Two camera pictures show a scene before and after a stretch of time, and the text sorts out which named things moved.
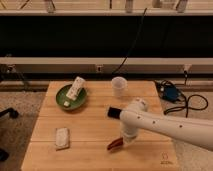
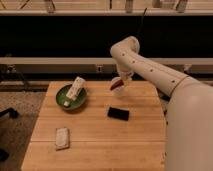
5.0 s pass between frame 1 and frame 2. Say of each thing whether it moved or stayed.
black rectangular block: stayed
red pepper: moved
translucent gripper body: moved
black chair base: stayed
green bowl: stayed
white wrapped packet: stayed
